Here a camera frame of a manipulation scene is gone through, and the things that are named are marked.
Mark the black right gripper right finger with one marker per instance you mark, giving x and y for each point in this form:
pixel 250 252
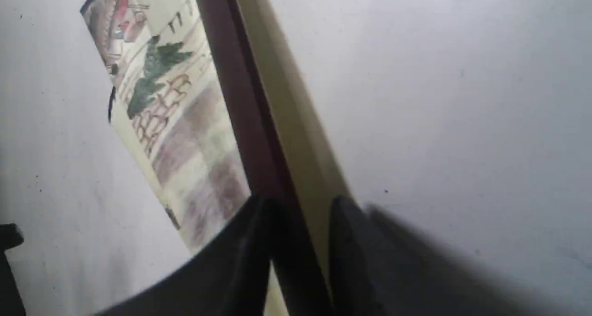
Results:
pixel 379 267

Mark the painted paper folding fan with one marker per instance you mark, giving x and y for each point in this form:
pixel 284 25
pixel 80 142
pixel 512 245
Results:
pixel 188 104

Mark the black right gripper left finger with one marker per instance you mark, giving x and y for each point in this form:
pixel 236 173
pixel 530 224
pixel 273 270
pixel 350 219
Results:
pixel 229 277

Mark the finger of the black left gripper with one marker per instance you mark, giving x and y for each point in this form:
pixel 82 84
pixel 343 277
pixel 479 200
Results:
pixel 11 303

